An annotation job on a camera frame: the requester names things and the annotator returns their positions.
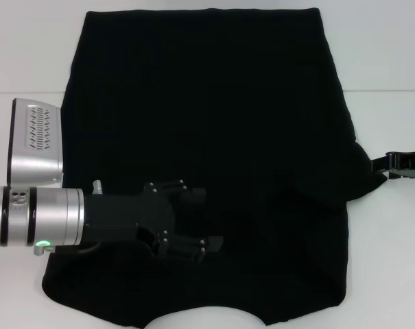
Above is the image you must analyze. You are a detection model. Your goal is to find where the black shirt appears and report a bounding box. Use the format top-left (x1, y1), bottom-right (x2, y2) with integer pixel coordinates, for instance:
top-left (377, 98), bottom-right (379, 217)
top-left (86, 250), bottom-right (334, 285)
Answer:
top-left (40, 9), bottom-right (388, 318)

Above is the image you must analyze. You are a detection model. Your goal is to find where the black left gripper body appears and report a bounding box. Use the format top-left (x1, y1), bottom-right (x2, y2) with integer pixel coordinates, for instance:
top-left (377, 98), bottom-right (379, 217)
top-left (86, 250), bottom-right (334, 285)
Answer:
top-left (84, 179), bottom-right (189, 258)

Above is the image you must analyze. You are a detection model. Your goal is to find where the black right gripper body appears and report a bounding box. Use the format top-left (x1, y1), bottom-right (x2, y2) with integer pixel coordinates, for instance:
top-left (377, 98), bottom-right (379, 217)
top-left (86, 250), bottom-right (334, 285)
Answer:
top-left (386, 150), bottom-right (415, 190)

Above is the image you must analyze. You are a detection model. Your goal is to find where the left gripper cable with plug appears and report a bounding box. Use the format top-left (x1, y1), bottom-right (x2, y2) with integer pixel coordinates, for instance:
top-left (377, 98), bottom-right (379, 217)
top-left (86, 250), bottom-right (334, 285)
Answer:
top-left (44, 189), bottom-right (104, 256)

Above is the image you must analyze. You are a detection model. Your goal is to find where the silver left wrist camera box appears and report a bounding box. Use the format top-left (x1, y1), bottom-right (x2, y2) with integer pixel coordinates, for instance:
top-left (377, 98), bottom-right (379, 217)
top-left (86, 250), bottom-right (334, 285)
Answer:
top-left (6, 98), bottom-right (64, 190)

